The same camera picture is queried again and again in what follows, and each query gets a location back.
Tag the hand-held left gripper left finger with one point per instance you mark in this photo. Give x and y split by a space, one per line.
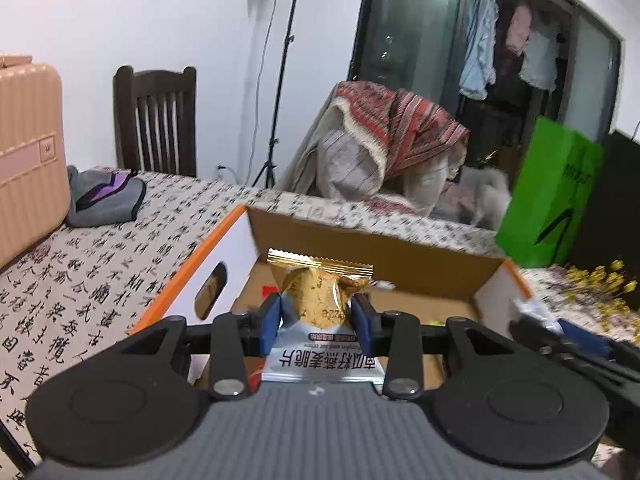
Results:
270 322

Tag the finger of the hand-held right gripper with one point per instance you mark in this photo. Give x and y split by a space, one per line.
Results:
582 337

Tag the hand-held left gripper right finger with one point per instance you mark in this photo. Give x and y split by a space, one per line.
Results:
361 325

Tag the gold cracker snack packet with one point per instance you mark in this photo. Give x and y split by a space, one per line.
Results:
315 295

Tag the cardboard box with orange rim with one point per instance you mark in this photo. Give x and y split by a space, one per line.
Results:
375 255

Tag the yellow flower sprigs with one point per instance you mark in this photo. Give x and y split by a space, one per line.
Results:
600 277

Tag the black panel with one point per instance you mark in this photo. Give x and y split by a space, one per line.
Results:
620 195

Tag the green paper bag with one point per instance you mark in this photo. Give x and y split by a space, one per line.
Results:
545 190

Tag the chair draped with patterned cloth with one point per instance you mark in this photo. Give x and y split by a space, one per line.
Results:
345 160

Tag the pale cloth pile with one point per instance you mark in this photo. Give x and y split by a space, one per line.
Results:
482 195

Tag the grey purple pouch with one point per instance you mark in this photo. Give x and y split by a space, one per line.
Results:
105 205

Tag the red patterned blanket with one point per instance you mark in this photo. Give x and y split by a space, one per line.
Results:
410 125

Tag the dark wooden chair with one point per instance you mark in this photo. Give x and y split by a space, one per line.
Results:
125 110

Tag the white hanging garment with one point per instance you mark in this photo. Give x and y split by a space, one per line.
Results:
540 60

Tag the black lamp stand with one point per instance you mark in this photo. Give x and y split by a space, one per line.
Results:
291 40

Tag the pink ribbed suitcase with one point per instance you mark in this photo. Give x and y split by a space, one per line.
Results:
30 160

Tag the light blue hanging garment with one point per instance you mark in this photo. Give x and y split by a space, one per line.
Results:
477 55

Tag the dark framed glass door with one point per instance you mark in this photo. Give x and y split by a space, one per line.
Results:
400 20

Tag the pink hanging garment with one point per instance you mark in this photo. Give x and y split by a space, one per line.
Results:
519 30

